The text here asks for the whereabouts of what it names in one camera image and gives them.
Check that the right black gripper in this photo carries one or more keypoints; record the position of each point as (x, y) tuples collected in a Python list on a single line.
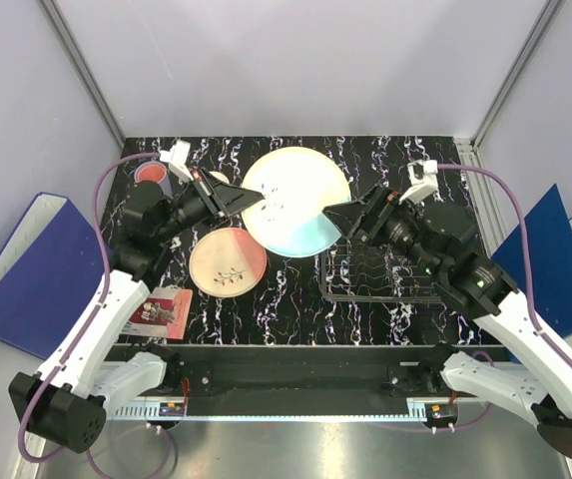
[(384, 205)]

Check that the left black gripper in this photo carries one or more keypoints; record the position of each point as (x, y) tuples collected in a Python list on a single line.
[(220, 199)]

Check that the red floral bowl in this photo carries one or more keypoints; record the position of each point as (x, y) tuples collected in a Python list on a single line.
[(219, 176)]

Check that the wire dish rack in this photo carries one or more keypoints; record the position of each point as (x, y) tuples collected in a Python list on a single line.
[(351, 271)]

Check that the beige pink plate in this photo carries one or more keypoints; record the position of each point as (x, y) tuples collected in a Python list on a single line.
[(227, 263)]

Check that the lavender plastic cup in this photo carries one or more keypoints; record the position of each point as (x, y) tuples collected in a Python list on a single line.
[(165, 185)]

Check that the pink plastic cup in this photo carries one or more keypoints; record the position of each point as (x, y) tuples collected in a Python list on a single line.
[(150, 172)]

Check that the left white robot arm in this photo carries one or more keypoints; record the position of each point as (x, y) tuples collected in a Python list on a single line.
[(67, 400)]

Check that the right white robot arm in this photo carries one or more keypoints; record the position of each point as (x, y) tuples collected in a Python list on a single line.
[(479, 289)]

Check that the pink booklet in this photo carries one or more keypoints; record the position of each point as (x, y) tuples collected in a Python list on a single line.
[(163, 314)]

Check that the left blue binder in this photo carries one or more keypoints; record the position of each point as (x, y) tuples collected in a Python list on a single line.
[(50, 266)]

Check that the blue binder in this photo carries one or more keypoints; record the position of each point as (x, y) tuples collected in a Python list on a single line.
[(550, 246), (50, 266)]

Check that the right blue binder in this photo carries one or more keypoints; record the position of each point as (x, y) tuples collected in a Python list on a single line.
[(550, 246)]

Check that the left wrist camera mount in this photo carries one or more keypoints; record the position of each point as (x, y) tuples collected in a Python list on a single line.
[(176, 158)]

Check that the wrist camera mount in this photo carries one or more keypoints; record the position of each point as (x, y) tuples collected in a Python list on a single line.
[(423, 181), (176, 158)]

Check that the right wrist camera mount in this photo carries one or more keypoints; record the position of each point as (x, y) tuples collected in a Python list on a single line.
[(423, 181)]

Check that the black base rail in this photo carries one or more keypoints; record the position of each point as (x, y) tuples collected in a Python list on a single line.
[(302, 383)]

